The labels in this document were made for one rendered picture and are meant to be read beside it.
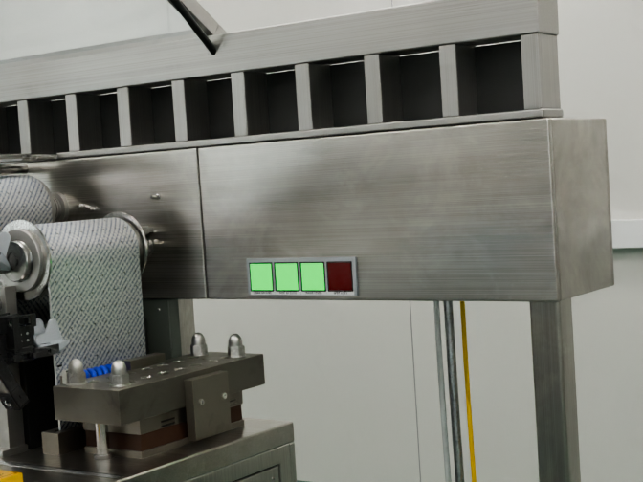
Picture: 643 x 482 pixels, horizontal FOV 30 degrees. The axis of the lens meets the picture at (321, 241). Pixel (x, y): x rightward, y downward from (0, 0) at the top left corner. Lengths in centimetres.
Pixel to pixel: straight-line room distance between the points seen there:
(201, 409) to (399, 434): 284
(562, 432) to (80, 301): 91
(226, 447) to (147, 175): 60
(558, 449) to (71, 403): 86
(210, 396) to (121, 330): 25
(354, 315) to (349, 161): 287
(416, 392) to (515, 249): 293
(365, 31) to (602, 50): 238
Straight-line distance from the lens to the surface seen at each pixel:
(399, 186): 210
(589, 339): 452
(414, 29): 210
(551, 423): 220
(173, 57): 242
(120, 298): 234
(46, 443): 224
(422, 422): 491
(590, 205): 211
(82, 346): 227
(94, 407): 211
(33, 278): 222
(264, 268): 228
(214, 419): 222
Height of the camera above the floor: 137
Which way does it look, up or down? 3 degrees down
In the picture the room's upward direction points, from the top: 4 degrees counter-clockwise
